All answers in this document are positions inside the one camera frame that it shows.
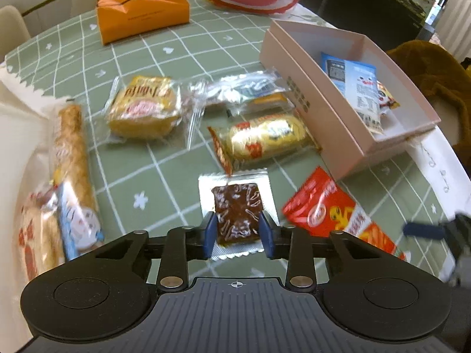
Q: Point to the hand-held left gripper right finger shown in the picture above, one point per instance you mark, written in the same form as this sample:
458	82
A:
265	236

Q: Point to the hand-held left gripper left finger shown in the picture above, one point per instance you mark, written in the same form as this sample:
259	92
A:
209	232

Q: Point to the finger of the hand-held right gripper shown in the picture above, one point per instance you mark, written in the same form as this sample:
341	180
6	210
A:
423	230

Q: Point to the brownie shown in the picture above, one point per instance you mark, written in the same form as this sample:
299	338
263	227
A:
235	213

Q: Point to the red snack packet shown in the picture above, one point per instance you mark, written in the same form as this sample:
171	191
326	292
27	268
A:
327	209

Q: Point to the gold roll cake packet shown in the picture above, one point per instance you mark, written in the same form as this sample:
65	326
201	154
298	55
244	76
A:
265	138

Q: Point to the pink cardboard box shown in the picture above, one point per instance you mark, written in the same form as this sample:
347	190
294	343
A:
316	117

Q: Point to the yellow cake packet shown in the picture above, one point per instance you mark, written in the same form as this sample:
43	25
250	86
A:
145	108

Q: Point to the clear snack packet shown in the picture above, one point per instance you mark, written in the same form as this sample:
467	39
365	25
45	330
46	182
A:
235	88

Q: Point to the long wafer roll packet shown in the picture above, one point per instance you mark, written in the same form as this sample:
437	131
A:
71	154

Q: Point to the round cookie packet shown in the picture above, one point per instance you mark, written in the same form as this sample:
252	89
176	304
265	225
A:
38	239

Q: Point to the green checked tablecloth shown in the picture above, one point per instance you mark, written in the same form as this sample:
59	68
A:
147	176

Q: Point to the small cartoon snack packet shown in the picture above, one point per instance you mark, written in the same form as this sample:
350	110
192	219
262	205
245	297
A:
386	97

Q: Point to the blue and white snack packet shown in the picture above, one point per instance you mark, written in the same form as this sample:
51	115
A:
353	88

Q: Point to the orange tissue box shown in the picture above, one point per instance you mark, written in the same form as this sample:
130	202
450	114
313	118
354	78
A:
141	14

